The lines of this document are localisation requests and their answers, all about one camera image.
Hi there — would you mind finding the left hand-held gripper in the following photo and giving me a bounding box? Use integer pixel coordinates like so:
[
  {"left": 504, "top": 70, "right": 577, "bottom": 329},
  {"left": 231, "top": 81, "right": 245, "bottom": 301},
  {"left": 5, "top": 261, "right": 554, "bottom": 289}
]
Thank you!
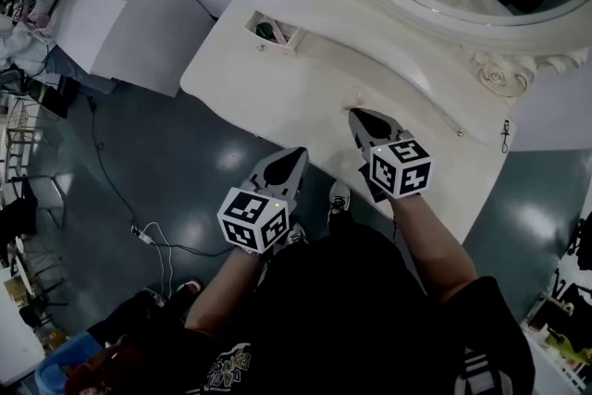
[{"left": 216, "top": 146, "right": 310, "bottom": 255}]

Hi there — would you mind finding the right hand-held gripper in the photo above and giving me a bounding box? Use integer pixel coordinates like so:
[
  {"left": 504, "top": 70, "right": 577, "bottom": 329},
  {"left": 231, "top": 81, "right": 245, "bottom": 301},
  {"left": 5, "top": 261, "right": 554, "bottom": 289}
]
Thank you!
[{"left": 348, "top": 107, "right": 435, "bottom": 204}]

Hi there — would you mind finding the white dressing table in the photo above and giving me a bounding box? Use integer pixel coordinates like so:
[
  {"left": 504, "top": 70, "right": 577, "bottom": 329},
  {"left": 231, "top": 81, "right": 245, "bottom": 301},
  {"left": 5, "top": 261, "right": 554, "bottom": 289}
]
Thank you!
[{"left": 179, "top": 0, "right": 592, "bottom": 246}]

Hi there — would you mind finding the small white drawer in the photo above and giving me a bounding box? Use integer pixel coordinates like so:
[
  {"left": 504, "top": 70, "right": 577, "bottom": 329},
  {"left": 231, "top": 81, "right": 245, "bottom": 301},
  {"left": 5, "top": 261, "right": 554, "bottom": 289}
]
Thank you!
[{"left": 243, "top": 10, "right": 307, "bottom": 56}]

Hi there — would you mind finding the person's left forearm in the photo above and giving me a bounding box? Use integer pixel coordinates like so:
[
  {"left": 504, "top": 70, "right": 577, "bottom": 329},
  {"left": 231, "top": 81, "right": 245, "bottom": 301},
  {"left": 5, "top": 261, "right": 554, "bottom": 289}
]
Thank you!
[{"left": 184, "top": 247, "right": 278, "bottom": 341}]

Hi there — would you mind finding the person's right forearm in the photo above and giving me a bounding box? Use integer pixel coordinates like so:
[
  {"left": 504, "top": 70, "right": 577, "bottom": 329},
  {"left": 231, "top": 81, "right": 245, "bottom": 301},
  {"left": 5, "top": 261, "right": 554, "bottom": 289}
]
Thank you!
[{"left": 391, "top": 194, "right": 478, "bottom": 306}]

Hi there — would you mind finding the person's white sneaker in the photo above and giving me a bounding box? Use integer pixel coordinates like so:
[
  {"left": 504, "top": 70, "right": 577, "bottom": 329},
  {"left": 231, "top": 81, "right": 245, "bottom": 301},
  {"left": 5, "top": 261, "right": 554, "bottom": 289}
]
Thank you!
[
  {"left": 285, "top": 222, "right": 310, "bottom": 247},
  {"left": 327, "top": 180, "right": 352, "bottom": 228}
]

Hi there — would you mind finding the oval white carved mirror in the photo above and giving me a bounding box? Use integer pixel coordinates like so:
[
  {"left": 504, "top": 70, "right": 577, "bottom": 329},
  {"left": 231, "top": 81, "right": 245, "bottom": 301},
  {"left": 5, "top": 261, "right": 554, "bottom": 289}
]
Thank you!
[{"left": 276, "top": 0, "right": 592, "bottom": 99}]

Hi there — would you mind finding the person's black printed shirt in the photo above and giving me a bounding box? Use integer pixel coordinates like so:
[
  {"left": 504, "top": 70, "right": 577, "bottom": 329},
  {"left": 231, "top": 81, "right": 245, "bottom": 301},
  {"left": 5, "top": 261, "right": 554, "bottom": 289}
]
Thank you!
[{"left": 182, "top": 226, "right": 537, "bottom": 395}]

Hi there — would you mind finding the white display shelf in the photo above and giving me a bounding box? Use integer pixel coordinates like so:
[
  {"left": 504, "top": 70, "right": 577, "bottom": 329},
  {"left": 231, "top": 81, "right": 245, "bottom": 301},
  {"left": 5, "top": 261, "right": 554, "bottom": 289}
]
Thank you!
[{"left": 520, "top": 207, "right": 592, "bottom": 395}]

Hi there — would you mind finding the blue plastic bin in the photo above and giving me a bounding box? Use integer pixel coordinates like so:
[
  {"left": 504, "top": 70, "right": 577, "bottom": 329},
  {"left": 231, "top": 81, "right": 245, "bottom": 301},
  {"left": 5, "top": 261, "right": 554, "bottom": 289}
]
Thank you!
[{"left": 35, "top": 331, "right": 108, "bottom": 395}]

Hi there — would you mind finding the white cable with adapter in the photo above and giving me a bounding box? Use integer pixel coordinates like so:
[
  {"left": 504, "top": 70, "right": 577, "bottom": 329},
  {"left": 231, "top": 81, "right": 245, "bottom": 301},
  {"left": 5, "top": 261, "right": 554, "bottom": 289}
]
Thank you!
[{"left": 130, "top": 220, "right": 175, "bottom": 295}]

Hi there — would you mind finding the black floor cable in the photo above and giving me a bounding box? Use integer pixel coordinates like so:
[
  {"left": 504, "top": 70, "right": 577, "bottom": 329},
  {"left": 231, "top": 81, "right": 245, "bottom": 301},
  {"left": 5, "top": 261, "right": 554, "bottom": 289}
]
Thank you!
[{"left": 86, "top": 95, "right": 238, "bottom": 256}]

